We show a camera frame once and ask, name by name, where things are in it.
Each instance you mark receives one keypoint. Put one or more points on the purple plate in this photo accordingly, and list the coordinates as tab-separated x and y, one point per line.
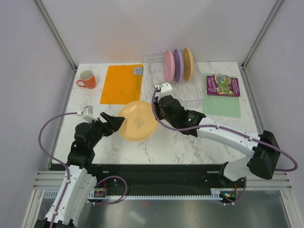
179	65

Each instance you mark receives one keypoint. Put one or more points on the purple children's book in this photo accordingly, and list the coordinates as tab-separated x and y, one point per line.
219	85

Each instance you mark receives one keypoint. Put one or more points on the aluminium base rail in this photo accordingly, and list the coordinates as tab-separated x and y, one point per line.
280	181

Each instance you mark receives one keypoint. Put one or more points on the white cable duct strip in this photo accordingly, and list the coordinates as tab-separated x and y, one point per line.
101	194

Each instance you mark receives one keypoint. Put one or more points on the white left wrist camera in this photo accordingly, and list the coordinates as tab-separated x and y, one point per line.
87	114

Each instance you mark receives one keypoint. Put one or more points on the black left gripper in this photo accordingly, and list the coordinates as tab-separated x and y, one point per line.
116	122

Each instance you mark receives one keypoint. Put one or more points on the clear wire dish rack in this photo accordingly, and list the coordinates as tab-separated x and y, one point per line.
190	93

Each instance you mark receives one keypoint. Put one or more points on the orange ceramic mug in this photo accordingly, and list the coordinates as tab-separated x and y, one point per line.
87	80

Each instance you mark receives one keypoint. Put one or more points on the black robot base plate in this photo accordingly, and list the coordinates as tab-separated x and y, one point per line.
163	179

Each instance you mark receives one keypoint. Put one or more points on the light yellow plate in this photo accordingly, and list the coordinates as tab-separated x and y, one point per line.
139	123

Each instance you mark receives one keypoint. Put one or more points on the left aluminium frame post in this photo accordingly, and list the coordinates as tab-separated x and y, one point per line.
56	35

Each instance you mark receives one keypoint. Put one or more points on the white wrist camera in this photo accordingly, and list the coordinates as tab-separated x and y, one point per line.
164	89
87	114

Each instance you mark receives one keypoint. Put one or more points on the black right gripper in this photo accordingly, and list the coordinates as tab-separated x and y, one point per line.
156	107

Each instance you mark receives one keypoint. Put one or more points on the green cutting mat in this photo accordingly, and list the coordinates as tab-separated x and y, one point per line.
221	105

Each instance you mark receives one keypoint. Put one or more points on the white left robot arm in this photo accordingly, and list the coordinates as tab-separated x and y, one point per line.
80	176

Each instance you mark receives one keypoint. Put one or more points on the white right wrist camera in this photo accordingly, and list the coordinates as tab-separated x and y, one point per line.
164	89

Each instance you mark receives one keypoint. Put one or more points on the right aluminium frame post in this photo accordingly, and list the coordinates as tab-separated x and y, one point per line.
266	25

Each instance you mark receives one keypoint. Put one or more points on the orange cutting mat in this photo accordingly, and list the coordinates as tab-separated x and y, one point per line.
122	84

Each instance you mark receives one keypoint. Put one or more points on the pink plate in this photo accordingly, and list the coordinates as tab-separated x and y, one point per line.
169	66

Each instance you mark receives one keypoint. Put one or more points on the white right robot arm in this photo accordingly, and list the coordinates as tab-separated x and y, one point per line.
261	150

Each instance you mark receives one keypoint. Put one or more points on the aluminium frame post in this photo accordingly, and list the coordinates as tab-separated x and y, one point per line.
56	35
266	25

